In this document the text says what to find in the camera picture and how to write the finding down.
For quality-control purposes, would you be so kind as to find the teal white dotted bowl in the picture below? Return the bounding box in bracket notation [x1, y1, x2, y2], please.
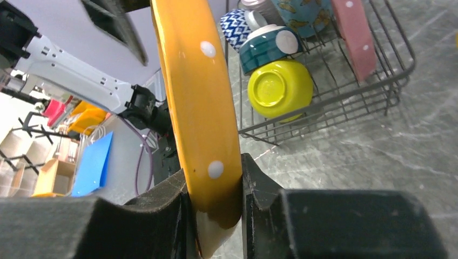
[239, 24, 303, 75]

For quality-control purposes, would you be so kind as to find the grey lilac mug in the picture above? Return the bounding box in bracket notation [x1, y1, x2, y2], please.
[241, 0, 285, 26]

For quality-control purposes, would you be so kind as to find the yellow-green bowl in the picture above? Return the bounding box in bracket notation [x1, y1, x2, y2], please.
[247, 59, 314, 119]

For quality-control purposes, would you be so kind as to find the blue butterfly mug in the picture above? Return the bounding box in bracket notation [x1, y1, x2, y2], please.
[272, 0, 333, 38]

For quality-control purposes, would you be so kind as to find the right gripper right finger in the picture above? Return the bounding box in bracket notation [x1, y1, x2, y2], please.
[241, 153, 448, 258]

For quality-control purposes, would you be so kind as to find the pink polka dot plate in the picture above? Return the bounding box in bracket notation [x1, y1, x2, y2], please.
[331, 0, 376, 82]

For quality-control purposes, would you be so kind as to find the yellow polka dot plate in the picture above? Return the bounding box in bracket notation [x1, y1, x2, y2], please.
[151, 1, 242, 258]

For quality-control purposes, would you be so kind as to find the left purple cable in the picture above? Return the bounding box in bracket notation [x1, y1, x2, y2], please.
[118, 116, 155, 196]

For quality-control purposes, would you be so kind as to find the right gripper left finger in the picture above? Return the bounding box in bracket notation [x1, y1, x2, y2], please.
[1, 171, 197, 258]

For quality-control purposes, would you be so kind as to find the grey wire dish rack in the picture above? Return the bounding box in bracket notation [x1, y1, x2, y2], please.
[224, 1, 415, 145]

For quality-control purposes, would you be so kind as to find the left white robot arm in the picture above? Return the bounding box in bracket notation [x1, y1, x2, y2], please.
[1, 1, 172, 136]

